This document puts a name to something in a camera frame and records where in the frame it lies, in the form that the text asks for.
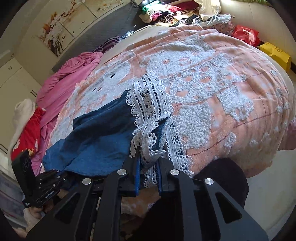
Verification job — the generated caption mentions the blue denim pants lace hem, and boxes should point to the blue denim pants lace hem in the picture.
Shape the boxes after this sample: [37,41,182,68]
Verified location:
[43,74,193,187]

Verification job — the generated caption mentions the left hand red nails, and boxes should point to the left hand red nails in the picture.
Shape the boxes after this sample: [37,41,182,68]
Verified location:
[29,198,61,219]

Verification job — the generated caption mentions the red floral garment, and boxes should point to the red floral garment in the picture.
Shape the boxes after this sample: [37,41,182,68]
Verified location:
[11,107,46,161]

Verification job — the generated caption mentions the pink bed sheet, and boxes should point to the pink bed sheet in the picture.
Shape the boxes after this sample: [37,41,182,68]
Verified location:
[32,52,103,175]

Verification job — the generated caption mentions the cream wardrobe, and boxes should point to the cream wardrobe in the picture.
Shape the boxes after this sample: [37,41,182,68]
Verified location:
[0,58,41,157]

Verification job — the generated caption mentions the pink white bear blanket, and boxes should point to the pink white bear blanket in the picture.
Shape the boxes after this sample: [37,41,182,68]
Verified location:
[49,24,296,218]

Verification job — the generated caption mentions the striped purple garment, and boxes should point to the striped purple garment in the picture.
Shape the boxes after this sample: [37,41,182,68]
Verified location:
[92,36,120,54]

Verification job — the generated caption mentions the tree painting panels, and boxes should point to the tree painting panels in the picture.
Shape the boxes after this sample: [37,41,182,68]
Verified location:
[37,0,123,57]

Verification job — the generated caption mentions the yellow bag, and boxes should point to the yellow bag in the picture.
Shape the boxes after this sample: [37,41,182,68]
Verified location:
[259,42,292,71]

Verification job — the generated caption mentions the red plastic bag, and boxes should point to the red plastic bag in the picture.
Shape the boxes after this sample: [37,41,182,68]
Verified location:
[232,25,261,47]

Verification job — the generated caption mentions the grey headboard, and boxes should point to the grey headboard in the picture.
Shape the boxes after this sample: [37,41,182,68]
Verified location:
[52,3,146,73]

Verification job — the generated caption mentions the pile of folded clothes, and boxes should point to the pile of folded clothes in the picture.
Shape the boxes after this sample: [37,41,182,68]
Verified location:
[138,1,233,29]

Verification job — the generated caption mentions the cream curtain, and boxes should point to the cream curtain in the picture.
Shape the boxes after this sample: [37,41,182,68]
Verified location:
[197,0,221,21]

